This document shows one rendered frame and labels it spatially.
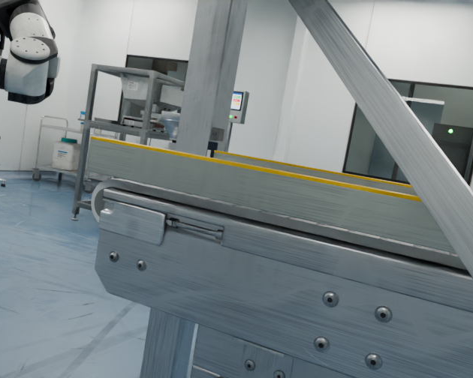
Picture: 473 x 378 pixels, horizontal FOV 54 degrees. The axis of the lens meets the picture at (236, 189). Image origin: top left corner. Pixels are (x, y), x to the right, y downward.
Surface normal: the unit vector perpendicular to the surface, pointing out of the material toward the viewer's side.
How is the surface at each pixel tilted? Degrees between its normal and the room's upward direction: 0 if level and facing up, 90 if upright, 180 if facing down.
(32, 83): 115
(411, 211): 90
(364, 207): 90
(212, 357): 90
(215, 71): 90
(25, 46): 36
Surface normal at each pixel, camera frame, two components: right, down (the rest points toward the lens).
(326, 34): -0.82, -0.14
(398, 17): -0.38, 0.03
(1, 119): 0.91, 0.19
